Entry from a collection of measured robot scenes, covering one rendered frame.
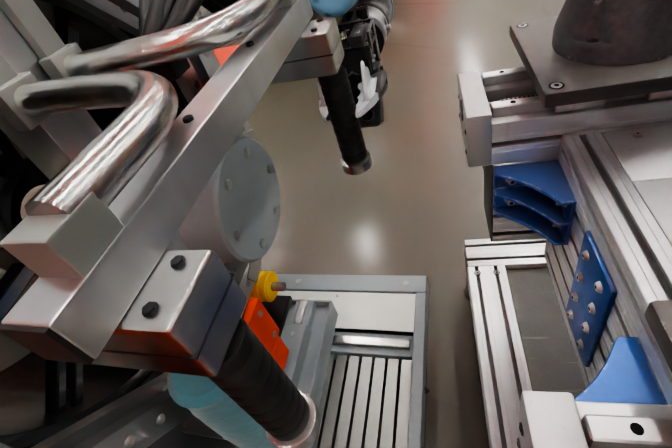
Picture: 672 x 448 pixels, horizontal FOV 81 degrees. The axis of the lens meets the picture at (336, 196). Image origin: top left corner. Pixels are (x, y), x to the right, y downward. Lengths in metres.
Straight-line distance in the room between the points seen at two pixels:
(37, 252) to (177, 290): 0.06
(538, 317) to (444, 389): 0.32
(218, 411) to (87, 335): 0.27
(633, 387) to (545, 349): 0.54
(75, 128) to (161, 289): 0.27
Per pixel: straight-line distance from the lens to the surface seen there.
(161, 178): 0.24
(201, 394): 0.44
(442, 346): 1.21
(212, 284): 0.22
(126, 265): 0.22
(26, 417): 0.61
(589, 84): 0.55
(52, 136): 0.44
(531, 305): 1.04
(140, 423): 0.54
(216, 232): 0.36
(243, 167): 0.39
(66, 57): 0.44
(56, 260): 0.20
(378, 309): 1.20
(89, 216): 0.21
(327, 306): 1.16
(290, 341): 1.05
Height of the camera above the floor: 1.09
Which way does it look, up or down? 40 degrees down
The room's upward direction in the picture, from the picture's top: 19 degrees counter-clockwise
